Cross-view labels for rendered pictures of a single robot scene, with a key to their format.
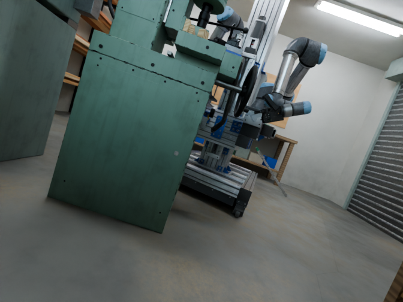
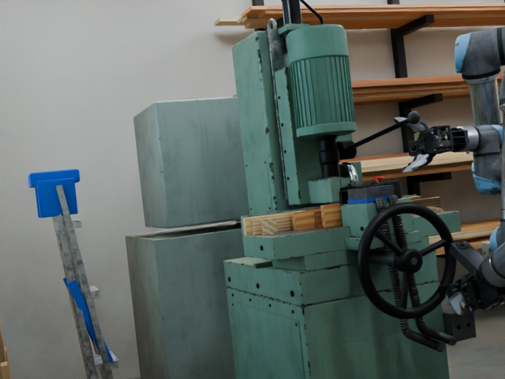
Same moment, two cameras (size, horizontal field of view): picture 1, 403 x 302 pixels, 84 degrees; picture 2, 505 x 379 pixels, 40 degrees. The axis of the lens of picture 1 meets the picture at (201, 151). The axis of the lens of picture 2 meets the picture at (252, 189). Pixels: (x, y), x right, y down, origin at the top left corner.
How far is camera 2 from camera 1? 1.70 m
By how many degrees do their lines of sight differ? 70
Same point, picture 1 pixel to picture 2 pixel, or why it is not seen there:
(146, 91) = (263, 326)
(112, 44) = (234, 272)
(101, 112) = (248, 367)
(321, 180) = not seen: outside the picture
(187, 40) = (249, 247)
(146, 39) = not seen: hidden behind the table
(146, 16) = (265, 208)
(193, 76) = (284, 287)
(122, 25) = not seen: hidden behind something
